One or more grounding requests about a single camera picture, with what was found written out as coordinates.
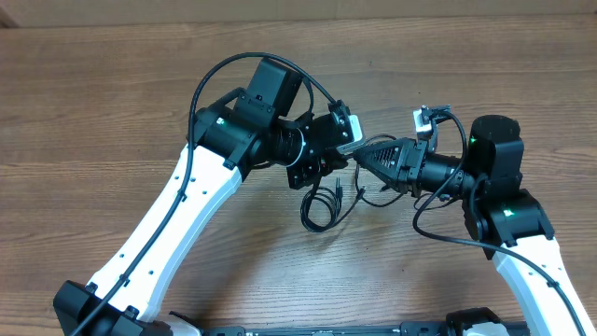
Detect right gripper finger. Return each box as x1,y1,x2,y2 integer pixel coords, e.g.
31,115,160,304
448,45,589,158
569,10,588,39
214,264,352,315
353,139,410,169
359,162,406,192

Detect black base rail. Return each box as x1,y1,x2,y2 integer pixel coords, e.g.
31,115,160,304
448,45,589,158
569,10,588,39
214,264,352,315
167,306,523,336

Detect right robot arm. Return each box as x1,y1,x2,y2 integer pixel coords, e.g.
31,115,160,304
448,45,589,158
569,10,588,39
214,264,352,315
354,109,596,335

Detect thin black USB cable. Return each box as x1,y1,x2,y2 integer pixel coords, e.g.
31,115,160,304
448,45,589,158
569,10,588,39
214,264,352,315
299,175,368,234

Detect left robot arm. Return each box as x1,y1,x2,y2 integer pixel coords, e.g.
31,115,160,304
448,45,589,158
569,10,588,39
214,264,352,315
53,52,365,335

